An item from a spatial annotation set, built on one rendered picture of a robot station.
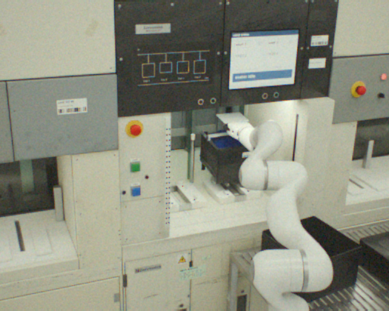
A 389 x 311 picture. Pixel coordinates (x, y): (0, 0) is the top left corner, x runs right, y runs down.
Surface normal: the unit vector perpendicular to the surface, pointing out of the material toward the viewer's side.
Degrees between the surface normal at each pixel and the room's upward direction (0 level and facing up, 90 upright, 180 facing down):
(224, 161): 95
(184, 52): 90
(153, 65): 90
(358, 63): 90
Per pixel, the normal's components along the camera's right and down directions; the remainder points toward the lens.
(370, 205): 0.37, 0.36
